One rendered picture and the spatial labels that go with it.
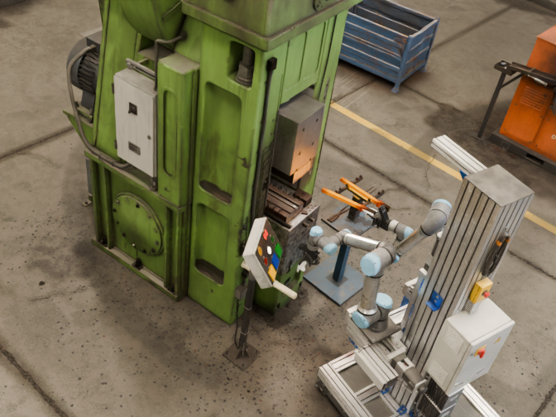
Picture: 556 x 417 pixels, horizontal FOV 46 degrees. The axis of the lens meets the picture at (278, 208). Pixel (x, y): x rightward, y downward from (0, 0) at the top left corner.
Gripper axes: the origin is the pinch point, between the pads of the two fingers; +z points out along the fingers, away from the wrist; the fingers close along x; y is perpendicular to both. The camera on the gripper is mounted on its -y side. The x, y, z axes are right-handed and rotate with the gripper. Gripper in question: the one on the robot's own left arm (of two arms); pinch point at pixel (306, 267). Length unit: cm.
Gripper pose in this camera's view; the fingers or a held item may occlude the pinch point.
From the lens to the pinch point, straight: 420.1
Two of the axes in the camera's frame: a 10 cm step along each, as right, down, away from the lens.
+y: 5.4, 6.0, -5.9
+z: -1.2, 7.5, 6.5
